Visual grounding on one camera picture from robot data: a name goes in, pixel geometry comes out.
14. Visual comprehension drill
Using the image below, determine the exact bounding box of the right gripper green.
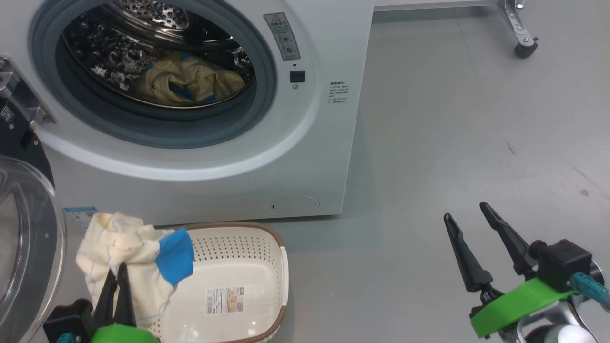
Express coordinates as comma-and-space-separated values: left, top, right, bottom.
443, 202, 577, 339

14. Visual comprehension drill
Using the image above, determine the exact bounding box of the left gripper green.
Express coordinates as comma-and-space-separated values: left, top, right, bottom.
91, 262, 160, 343

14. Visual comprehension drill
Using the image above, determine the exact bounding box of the cream garment with blue cuff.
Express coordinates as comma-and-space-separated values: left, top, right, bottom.
76, 212, 195, 329

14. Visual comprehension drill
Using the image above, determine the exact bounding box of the washing machine door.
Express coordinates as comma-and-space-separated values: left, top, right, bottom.
0, 110, 67, 343

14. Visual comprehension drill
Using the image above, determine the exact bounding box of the cream garment with cartoon print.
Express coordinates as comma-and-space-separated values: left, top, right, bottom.
131, 52, 246, 106

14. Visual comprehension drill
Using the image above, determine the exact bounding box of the white front-load washing machine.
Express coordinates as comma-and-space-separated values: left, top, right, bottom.
0, 0, 375, 227

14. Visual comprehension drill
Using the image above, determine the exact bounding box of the stainless steel washing machine drum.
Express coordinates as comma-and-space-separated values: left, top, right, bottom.
61, 0, 255, 109

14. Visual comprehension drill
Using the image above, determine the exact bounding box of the blue energy label sticker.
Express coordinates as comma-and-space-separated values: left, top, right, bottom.
63, 206, 98, 229

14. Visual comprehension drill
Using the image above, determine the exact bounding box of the basket product label sticker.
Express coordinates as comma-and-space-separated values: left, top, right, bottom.
206, 286, 244, 315

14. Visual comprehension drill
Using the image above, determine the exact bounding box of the cream perforated laundry basket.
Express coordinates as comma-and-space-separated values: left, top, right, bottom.
148, 222, 289, 343

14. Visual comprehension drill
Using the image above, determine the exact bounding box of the metal cart leg with caster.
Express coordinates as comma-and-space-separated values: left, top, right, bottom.
374, 0, 539, 59

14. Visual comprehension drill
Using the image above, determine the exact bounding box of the grey warning label sticker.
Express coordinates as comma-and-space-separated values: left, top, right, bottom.
264, 13, 301, 61

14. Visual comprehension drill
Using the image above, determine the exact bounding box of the right teal plug cable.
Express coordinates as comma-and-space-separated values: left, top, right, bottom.
569, 272, 610, 308

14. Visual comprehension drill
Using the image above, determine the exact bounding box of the silver door hinge bracket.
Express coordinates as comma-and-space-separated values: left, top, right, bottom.
0, 56, 57, 128

